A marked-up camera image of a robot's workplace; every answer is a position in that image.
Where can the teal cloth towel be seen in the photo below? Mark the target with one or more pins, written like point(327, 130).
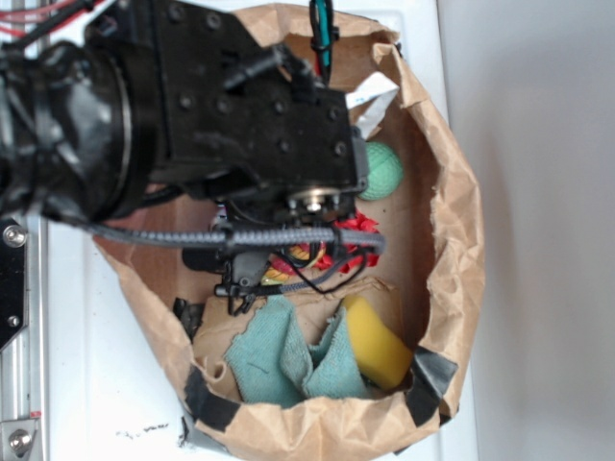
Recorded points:
point(273, 363)

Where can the yellow sponge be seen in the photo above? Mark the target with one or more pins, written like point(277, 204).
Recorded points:
point(380, 354)

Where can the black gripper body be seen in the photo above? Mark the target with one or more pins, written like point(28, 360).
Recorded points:
point(209, 110)

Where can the brown paper bag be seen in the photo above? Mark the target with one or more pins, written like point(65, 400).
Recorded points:
point(427, 287)

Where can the green textured ball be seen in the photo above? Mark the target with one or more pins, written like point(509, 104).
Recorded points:
point(386, 172)

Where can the red crinkled toy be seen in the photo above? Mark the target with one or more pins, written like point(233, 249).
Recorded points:
point(358, 245)

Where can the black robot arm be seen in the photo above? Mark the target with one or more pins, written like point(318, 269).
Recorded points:
point(62, 149)

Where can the aluminium extrusion rail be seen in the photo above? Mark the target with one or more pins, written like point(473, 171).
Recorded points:
point(24, 381)

